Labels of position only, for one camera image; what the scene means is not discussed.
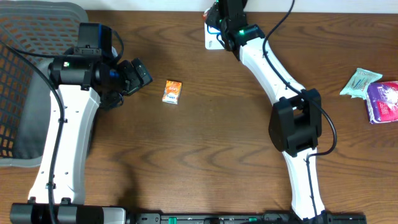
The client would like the grey plastic mesh basket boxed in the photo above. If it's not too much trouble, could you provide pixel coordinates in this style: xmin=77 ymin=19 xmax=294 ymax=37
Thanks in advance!
xmin=1 ymin=1 xmax=88 ymax=167

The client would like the small orange tissue pack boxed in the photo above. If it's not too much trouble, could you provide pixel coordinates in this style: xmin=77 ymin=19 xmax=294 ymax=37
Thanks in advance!
xmin=162 ymin=80 xmax=182 ymax=105

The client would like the pink purple pad pack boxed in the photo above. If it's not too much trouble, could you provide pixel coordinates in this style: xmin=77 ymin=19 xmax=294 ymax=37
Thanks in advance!
xmin=366 ymin=81 xmax=397 ymax=124

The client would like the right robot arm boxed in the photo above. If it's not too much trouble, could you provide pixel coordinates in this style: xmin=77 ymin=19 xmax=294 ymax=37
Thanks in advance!
xmin=204 ymin=1 xmax=325 ymax=223

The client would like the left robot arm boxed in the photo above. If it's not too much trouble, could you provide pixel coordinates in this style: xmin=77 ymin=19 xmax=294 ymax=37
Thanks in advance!
xmin=10 ymin=47 xmax=152 ymax=223

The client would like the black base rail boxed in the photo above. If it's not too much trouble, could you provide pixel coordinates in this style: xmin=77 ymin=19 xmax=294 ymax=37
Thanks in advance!
xmin=126 ymin=212 xmax=367 ymax=224

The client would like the white barcode scanner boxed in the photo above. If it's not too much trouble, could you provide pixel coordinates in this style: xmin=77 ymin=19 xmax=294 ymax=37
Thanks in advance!
xmin=204 ymin=24 xmax=224 ymax=50

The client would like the teal snack pack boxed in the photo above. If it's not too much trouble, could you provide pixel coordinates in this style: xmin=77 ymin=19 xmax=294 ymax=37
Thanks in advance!
xmin=340 ymin=68 xmax=382 ymax=100

